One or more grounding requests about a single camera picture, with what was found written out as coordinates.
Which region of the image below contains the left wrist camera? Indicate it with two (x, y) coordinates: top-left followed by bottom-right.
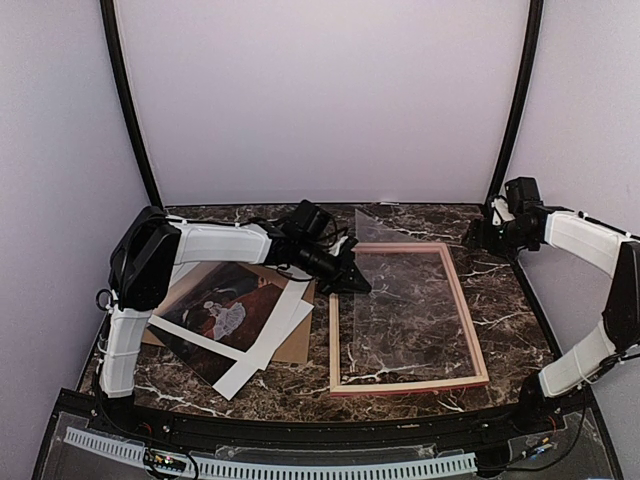
(331, 236), (359, 257)

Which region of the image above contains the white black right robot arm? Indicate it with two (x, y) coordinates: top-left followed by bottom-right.
(463, 177), (639, 434)

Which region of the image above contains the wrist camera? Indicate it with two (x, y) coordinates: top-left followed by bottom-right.
(331, 236), (359, 257)
(489, 195), (515, 227)

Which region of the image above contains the white photo mat board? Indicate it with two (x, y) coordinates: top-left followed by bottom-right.
(152, 262), (307, 361)

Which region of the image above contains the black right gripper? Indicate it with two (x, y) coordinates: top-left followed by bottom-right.
(462, 218), (536, 261)

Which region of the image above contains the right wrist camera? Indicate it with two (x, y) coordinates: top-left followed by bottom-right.
(489, 195), (515, 227)

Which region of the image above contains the black corner post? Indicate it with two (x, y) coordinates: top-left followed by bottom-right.
(99, 0), (164, 209)
(485, 0), (544, 205)

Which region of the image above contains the black front table rail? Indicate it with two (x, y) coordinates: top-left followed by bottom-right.
(74, 395), (551, 451)

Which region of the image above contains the light wooden picture frame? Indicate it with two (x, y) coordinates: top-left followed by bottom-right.
(328, 243), (489, 396)

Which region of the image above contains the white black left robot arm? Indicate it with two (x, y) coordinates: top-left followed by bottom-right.
(98, 200), (371, 436)

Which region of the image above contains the clear acrylic sheet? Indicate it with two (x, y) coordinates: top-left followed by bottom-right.
(345, 210), (476, 383)

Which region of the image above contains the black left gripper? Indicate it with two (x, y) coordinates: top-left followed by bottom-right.
(296, 239), (372, 297)

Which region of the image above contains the dark painting photo print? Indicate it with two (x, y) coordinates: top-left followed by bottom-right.
(149, 262), (291, 386)

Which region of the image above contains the white slotted cable duct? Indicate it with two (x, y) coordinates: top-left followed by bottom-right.
(63, 427), (477, 479)

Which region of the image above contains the left black corner post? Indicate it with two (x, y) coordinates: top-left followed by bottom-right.
(99, 0), (164, 209)

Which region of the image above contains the right black corner post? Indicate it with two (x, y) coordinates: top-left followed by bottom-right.
(485, 0), (544, 205)

